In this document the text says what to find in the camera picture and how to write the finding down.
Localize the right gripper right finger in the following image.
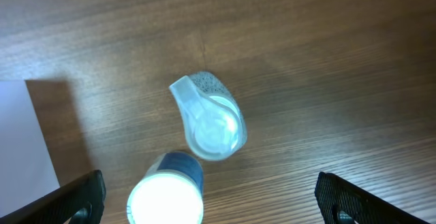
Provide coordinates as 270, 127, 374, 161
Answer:
314, 172, 428, 224

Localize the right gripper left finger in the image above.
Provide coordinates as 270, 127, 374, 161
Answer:
1, 170, 106, 224

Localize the cotton swab round container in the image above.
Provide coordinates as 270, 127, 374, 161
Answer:
126, 151, 204, 224

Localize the clear foam pump bottle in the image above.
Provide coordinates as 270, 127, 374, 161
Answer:
169, 71, 247, 161

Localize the pink cardboard box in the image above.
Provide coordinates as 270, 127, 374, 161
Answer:
0, 80, 59, 217

